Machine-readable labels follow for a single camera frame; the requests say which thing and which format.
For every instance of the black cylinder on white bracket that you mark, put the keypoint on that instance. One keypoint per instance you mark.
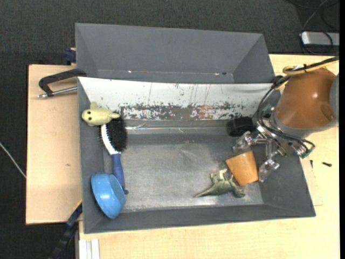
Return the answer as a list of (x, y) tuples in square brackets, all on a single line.
[(240, 126)]

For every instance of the small black screw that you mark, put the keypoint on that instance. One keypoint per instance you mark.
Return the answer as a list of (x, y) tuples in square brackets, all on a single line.
[(327, 164)]

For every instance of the yellow-green plush toy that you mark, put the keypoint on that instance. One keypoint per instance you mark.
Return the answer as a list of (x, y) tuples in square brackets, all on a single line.
[(97, 115)]

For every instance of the green toy dinosaur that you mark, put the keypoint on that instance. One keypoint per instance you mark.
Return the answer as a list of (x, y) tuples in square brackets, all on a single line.
[(222, 187)]

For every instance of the grey metal bin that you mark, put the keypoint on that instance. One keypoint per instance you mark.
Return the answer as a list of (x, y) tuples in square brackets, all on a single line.
[(167, 169)]

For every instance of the orange cup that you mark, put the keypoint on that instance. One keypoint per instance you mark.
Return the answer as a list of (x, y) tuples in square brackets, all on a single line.
[(244, 169)]

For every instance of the pale cardboard board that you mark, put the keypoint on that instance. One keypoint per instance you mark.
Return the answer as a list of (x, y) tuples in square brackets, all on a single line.
[(52, 150)]

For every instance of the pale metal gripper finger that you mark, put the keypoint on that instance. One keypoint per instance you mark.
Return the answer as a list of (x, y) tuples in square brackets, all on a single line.
[(246, 141), (268, 167)]

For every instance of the blue bowl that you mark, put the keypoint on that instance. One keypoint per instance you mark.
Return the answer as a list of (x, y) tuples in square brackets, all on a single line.
[(106, 194)]

